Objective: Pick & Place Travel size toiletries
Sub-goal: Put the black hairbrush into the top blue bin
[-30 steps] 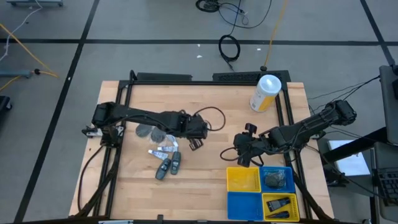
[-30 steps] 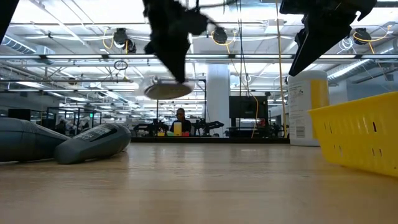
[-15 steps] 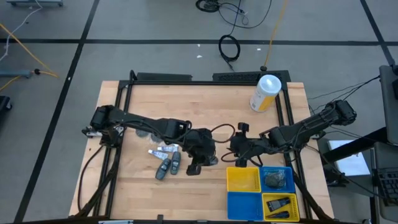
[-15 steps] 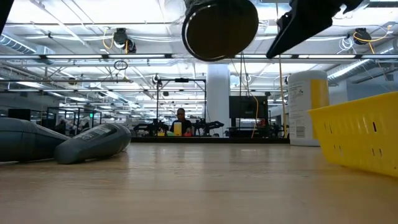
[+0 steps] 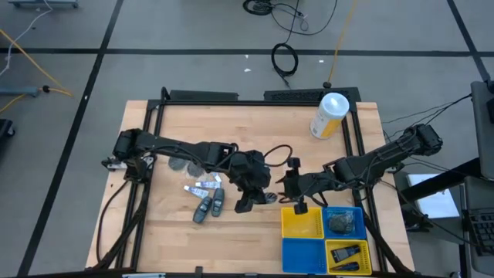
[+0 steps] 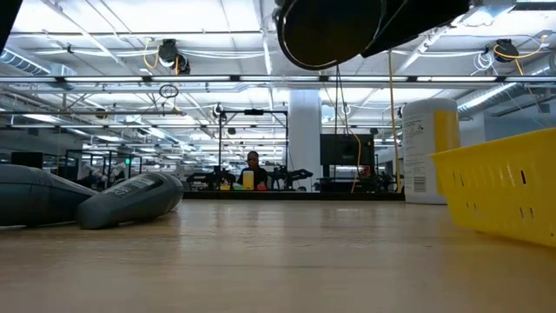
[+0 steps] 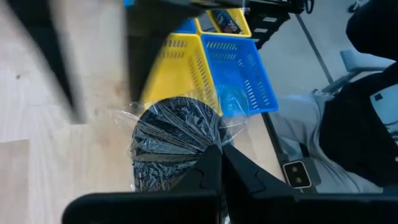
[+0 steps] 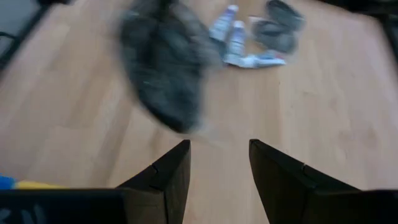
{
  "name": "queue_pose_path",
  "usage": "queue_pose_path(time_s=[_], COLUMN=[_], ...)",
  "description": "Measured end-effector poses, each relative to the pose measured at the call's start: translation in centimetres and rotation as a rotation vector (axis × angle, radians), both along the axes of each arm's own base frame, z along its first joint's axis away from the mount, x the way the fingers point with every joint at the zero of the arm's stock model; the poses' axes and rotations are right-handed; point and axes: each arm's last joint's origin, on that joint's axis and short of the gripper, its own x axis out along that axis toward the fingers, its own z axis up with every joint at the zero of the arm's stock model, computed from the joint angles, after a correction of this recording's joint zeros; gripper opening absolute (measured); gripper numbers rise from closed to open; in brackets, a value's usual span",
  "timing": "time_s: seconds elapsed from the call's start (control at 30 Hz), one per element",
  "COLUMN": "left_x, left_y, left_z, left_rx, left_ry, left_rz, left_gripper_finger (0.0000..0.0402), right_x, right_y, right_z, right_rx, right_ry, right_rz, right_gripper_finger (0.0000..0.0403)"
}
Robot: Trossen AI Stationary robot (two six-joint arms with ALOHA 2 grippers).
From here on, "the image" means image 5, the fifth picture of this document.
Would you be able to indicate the silver bracket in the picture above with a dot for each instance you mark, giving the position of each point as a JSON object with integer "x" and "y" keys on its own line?
{"x": 143, "y": 275}

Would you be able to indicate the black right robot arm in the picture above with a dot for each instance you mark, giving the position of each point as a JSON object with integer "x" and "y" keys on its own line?
{"x": 370, "y": 164}

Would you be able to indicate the black desk strut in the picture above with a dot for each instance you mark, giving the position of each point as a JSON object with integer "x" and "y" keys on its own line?
{"x": 440, "y": 180}

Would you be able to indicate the grey oval plastic case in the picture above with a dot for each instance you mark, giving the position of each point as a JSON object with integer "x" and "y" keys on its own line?
{"x": 218, "y": 202}
{"x": 202, "y": 210}

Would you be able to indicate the black metal table frame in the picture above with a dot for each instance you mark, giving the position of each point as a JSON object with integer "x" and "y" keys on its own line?
{"x": 251, "y": 103}

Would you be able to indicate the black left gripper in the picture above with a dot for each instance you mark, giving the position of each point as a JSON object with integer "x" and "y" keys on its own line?
{"x": 249, "y": 170}

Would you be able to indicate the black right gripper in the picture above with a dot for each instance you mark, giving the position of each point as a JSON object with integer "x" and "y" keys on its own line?
{"x": 301, "y": 185}

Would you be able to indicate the black flat box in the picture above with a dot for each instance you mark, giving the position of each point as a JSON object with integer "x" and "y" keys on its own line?
{"x": 202, "y": 95}

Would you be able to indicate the yellow plastic basket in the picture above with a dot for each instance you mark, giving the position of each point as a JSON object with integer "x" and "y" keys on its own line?
{"x": 303, "y": 228}
{"x": 366, "y": 256}

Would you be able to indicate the white toothpaste tube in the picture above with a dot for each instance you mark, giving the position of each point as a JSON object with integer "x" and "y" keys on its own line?
{"x": 217, "y": 177}
{"x": 195, "y": 192}
{"x": 207, "y": 184}

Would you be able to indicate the black tube with blue cap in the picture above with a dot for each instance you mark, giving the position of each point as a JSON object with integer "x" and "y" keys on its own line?
{"x": 345, "y": 266}

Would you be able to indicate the black tube with white label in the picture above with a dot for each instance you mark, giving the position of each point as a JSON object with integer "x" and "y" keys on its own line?
{"x": 345, "y": 253}

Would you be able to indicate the black perforated box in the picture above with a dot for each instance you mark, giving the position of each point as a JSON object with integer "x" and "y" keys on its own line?
{"x": 293, "y": 94}

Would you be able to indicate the grey monitor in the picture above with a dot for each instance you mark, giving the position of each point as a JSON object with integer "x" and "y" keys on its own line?
{"x": 484, "y": 131}

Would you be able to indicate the laptop with black keyboard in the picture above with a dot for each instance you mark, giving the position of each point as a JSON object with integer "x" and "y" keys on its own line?
{"x": 480, "y": 228}

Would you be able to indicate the black caster foot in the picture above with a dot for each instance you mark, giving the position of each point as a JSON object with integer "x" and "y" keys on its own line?
{"x": 4, "y": 129}

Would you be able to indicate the white sheet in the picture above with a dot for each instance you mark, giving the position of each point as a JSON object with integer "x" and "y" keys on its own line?
{"x": 434, "y": 201}

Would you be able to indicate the grey metal bar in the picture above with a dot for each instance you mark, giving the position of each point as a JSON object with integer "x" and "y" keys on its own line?
{"x": 19, "y": 91}
{"x": 42, "y": 3}

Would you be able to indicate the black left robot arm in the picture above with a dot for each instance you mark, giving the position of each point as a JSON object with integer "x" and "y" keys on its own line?
{"x": 173, "y": 148}

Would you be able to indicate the white yellow wipes canister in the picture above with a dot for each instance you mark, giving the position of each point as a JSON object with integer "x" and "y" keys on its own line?
{"x": 328, "y": 116}

